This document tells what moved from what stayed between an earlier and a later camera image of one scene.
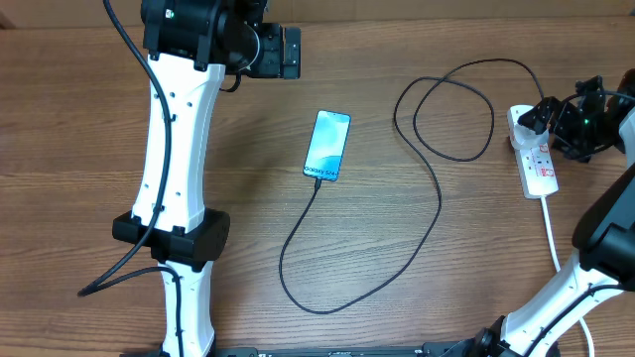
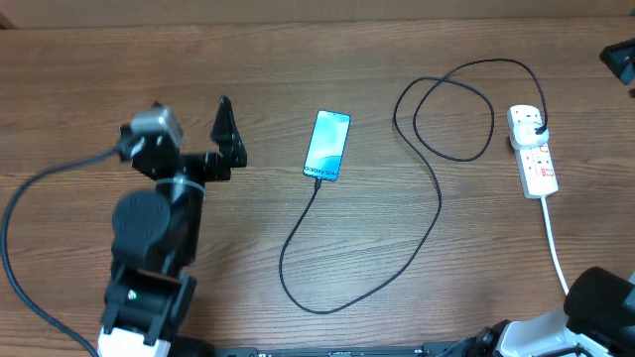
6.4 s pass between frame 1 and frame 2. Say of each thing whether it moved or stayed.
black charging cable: stayed
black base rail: stayed
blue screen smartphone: stayed
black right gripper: moved
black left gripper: moved
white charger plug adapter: stayed
